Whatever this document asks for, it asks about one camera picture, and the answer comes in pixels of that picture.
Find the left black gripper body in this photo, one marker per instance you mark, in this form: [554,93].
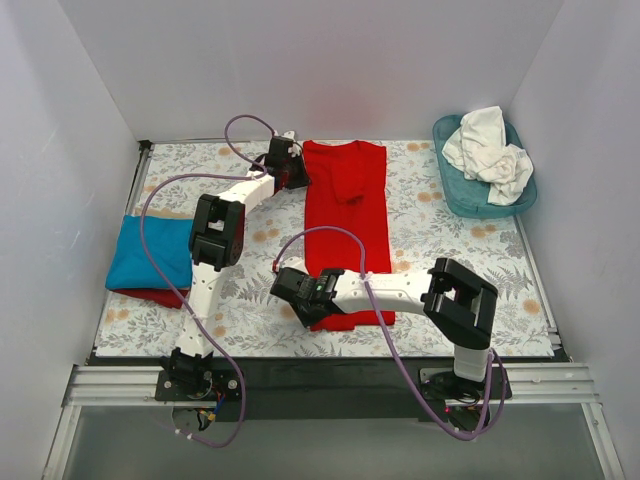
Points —
[296,173]

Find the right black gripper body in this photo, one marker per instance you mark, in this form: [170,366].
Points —
[302,310]

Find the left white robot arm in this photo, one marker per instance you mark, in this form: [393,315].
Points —
[216,244]

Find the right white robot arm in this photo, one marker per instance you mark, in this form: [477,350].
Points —
[459,303]

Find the folded tan t-shirt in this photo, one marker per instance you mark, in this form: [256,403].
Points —
[166,213]

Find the folded blue t-shirt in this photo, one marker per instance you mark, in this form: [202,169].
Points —
[166,241]

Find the folded dark red t-shirt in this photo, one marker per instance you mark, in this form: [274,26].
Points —
[163,297]

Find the teal plastic basket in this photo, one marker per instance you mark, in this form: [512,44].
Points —
[469,198]

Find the white crumpled t-shirt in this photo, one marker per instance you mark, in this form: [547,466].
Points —
[479,149]

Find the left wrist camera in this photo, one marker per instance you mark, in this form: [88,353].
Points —
[291,135]

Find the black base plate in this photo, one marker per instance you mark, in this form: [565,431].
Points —
[323,388]

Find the aluminium frame rail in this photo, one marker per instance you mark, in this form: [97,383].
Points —
[101,386]

